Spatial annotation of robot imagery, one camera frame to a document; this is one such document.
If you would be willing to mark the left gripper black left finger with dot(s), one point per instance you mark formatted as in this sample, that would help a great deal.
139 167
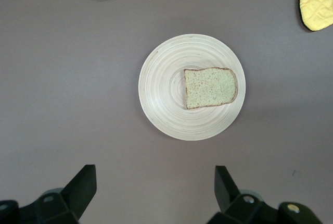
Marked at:
78 195

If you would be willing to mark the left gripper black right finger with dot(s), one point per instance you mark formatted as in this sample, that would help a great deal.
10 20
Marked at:
229 198

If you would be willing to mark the slice of brown bread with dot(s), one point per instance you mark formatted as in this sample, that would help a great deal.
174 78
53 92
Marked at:
210 88

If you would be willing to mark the round light wooden plate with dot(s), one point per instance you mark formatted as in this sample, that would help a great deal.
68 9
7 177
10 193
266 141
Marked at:
166 91

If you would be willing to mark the yellow quilted oven mitt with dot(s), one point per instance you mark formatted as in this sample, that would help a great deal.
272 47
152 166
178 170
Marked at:
316 2

